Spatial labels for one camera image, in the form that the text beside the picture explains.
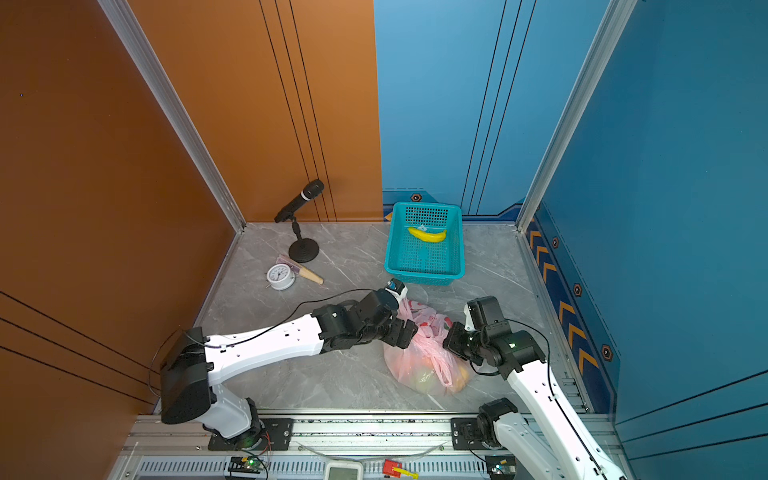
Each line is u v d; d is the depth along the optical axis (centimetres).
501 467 71
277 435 74
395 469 68
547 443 40
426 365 75
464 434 73
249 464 71
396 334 67
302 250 111
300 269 105
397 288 68
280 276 100
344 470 67
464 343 65
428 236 115
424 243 113
